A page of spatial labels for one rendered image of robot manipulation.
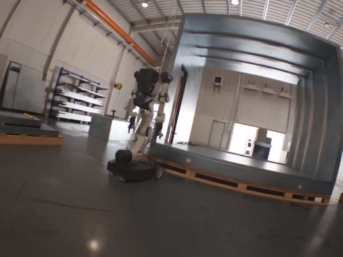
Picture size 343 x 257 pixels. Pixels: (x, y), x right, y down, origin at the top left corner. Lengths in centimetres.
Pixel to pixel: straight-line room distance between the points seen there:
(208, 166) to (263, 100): 1183
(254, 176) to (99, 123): 420
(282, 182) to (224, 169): 103
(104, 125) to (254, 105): 1155
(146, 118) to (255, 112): 1209
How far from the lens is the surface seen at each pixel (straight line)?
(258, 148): 722
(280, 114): 1420
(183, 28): 344
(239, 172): 262
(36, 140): 281
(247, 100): 1370
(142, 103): 188
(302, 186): 304
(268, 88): 1359
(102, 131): 483
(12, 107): 548
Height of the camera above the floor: 72
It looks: level
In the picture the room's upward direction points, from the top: 13 degrees clockwise
